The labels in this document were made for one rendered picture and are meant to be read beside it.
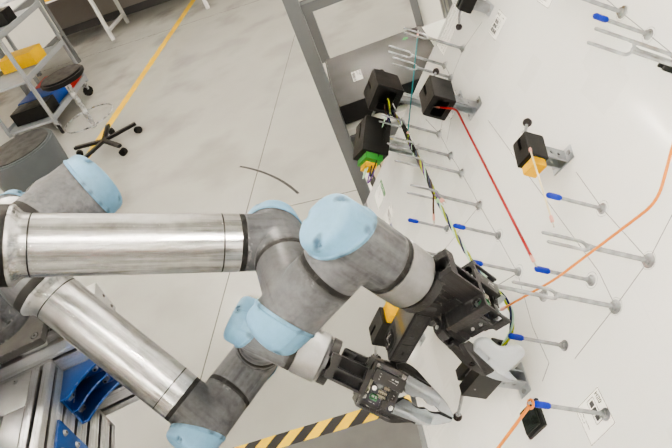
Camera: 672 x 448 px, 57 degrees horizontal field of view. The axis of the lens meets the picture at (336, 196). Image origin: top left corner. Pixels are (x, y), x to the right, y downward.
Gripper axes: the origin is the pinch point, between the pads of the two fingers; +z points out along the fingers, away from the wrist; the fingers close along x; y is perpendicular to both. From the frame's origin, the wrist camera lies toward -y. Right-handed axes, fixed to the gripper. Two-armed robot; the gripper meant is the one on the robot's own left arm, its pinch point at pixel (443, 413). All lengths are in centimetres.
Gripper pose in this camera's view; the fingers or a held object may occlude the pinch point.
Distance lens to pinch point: 101.0
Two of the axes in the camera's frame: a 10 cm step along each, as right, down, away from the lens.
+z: 9.1, 4.2, -0.1
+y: 0.5, -1.4, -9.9
